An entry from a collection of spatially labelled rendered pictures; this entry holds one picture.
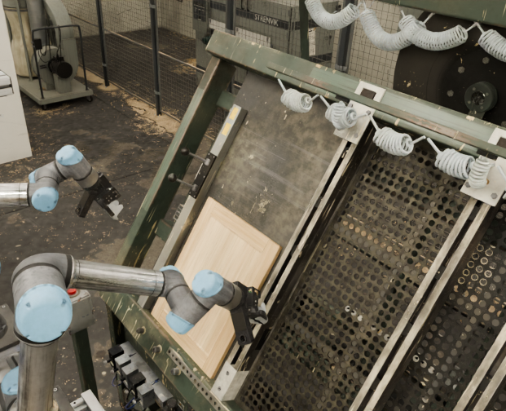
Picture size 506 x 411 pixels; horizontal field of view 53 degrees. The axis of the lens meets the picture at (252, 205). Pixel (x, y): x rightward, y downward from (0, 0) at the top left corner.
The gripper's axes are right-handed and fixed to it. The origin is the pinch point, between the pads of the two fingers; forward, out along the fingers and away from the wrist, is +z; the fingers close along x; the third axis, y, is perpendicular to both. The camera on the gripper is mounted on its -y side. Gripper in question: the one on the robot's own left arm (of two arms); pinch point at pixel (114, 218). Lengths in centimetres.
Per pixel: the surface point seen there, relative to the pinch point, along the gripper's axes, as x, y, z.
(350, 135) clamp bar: -63, 70, -14
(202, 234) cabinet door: -15.4, 21.8, 23.9
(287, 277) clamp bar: -65, 27, 15
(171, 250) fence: -5.6, 8.9, 28.7
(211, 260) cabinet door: -26.3, 16.5, 26.9
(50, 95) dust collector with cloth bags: 478, 64, 172
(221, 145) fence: -4, 51, 4
